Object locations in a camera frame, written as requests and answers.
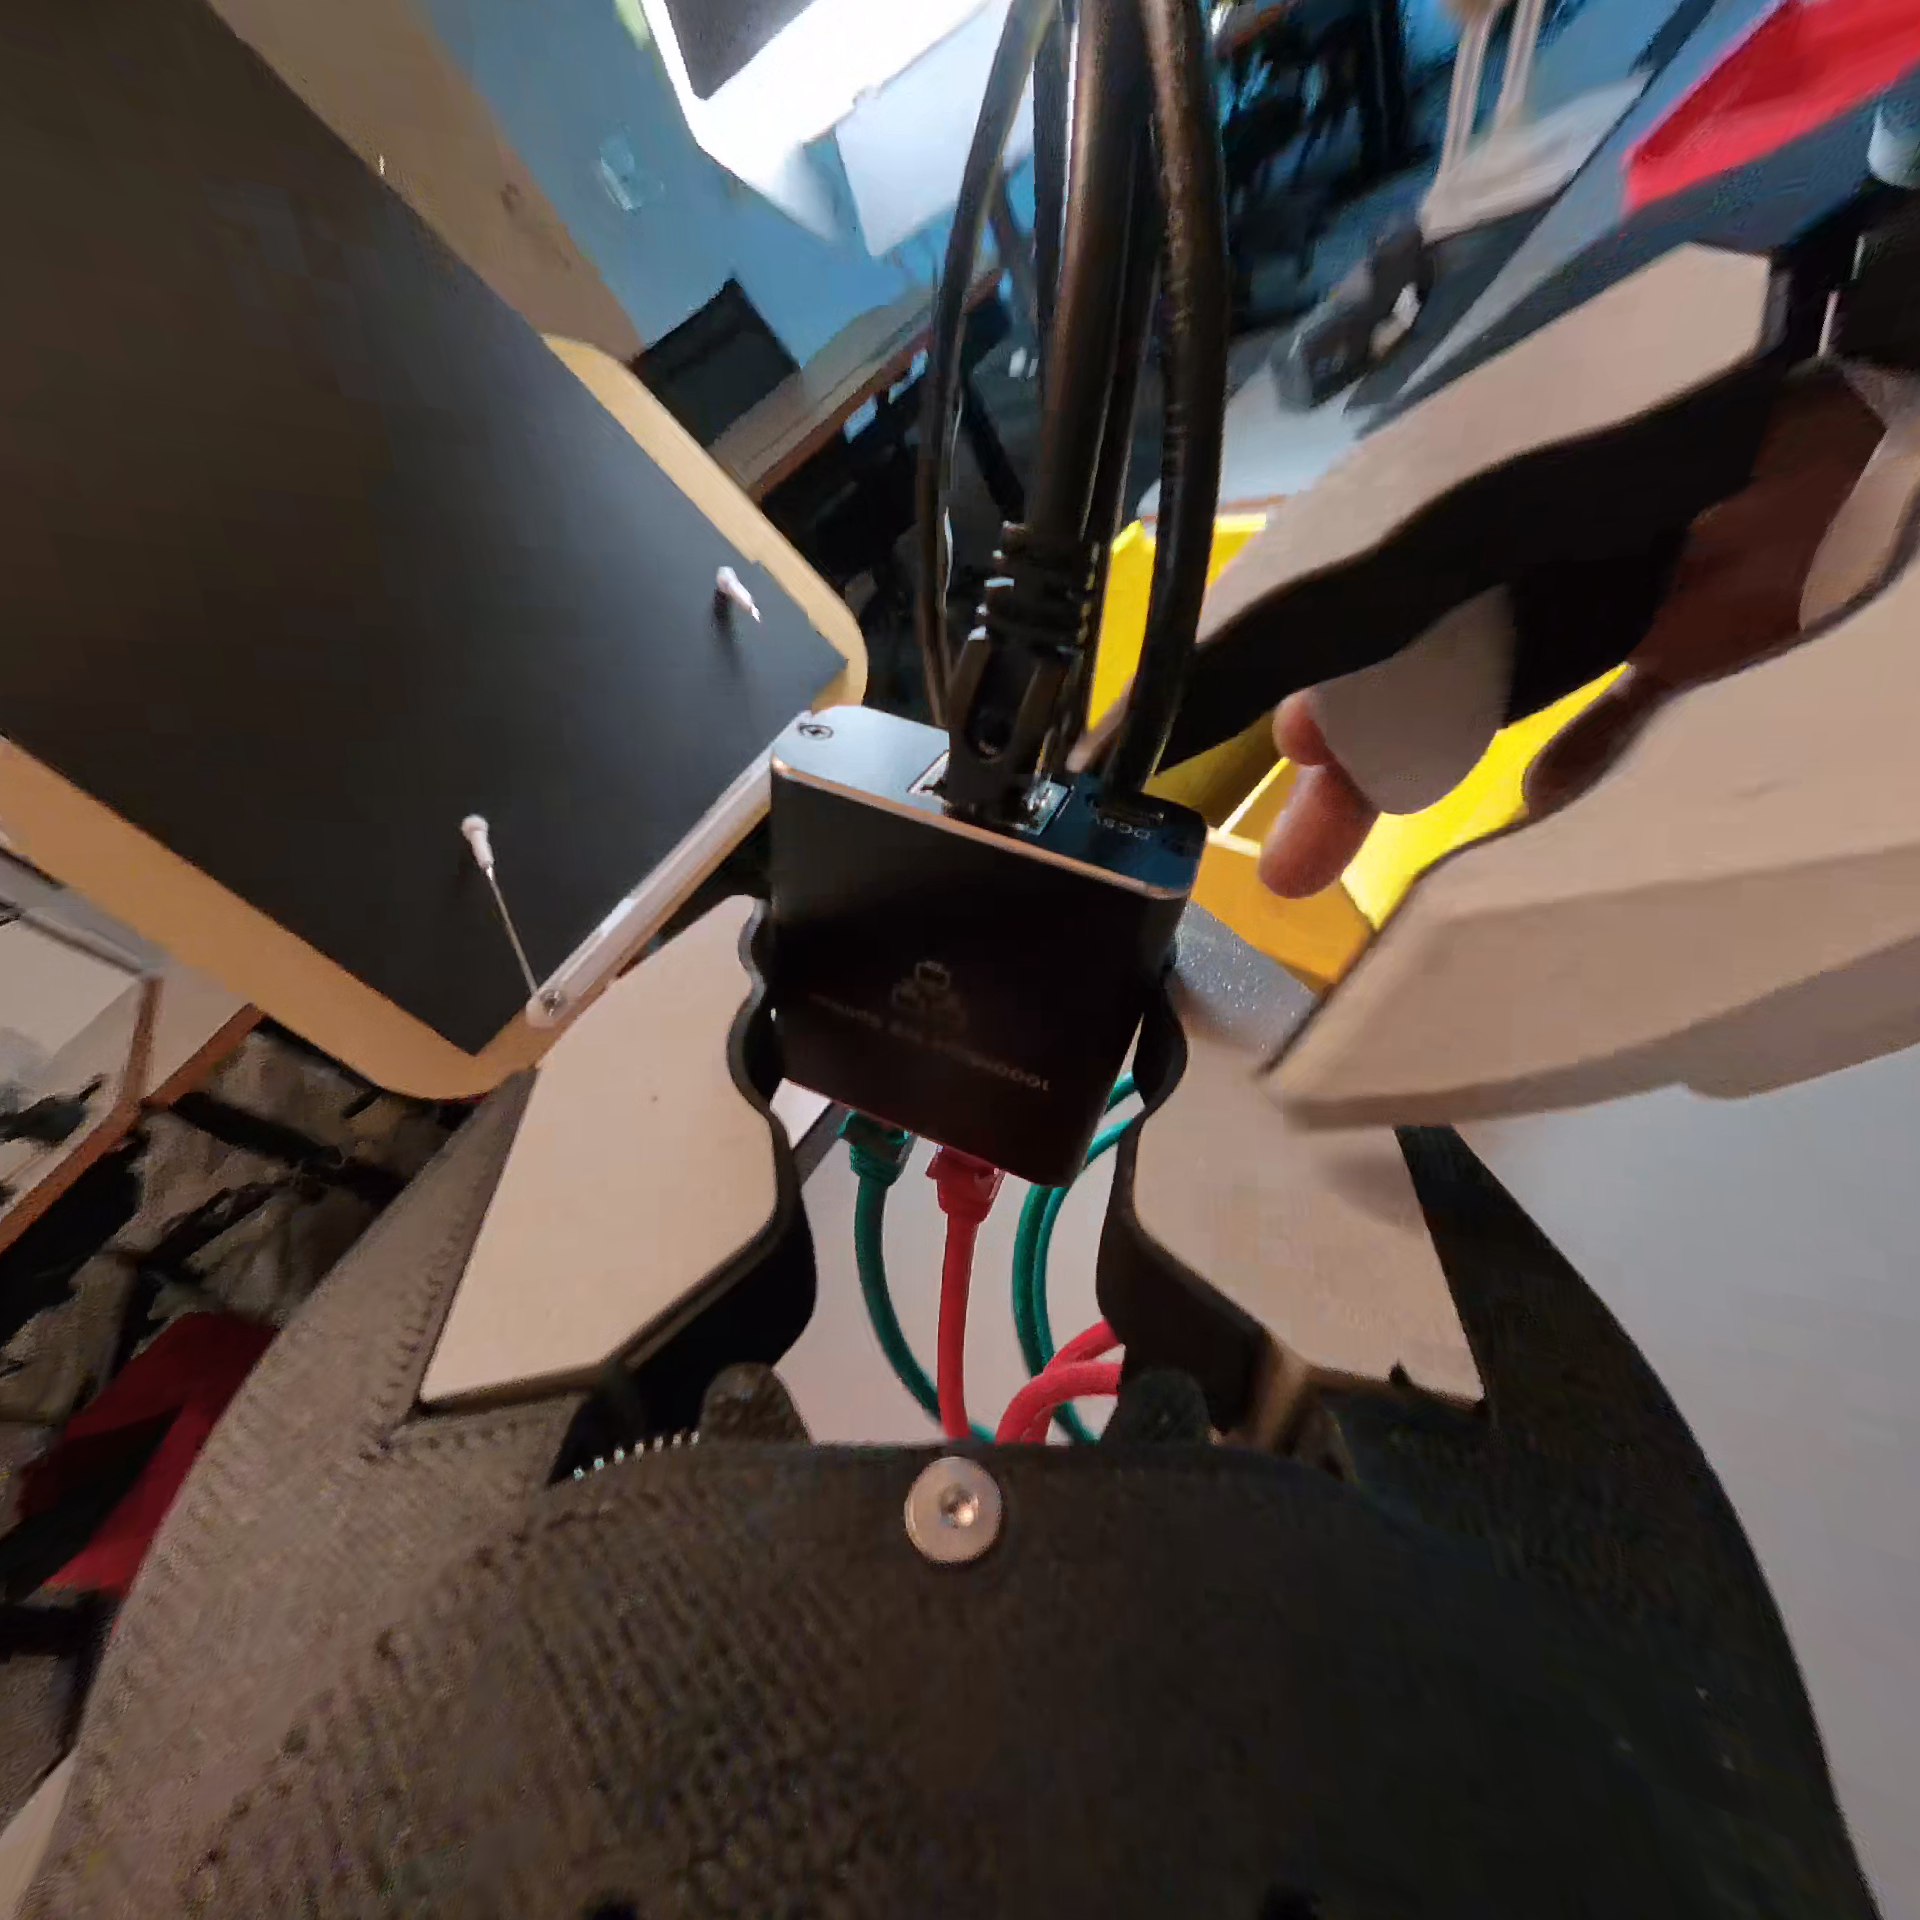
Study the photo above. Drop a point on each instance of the white metal stand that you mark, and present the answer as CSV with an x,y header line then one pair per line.
x,y
644,916

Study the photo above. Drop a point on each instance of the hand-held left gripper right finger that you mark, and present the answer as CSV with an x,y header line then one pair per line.
x,y
1260,1246

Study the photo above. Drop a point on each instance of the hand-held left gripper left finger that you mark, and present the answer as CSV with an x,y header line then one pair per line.
x,y
629,1170

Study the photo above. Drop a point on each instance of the yellow storage bin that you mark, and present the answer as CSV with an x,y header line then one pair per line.
x,y
1461,841

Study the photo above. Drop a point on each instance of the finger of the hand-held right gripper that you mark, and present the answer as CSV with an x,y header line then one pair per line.
x,y
1500,405
1650,930

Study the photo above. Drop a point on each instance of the black board with wooden rim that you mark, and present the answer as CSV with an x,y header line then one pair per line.
x,y
302,526

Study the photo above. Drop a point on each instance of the red tote bag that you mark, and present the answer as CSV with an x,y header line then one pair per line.
x,y
163,1439

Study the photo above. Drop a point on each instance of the black ethernet splitter adapter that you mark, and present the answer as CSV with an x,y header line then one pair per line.
x,y
958,959

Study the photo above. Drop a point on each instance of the person's right hand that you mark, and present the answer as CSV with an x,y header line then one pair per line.
x,y
1409,707

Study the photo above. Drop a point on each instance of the studio softbox light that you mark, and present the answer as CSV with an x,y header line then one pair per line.
x,y
780,91

